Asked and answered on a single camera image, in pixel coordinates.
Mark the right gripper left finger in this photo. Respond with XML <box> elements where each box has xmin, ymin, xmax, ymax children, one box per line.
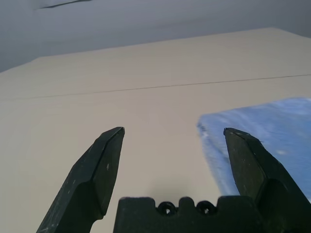
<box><xmin>36</xmin><ymin>126</ymin><xmax>125</xmax><ymax>233</ymax></box>

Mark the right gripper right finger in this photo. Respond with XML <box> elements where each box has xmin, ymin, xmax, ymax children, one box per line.
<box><xmin>223</xmin><ymin>127</ymin><xmax>311</xmax><ymax>233</ymax></box>

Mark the light blue terry towel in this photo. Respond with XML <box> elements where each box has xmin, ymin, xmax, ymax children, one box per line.
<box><xmin>196</xmin><ymin>97</ymin><xmax>311</xmax><ymax>202</ymax></box>

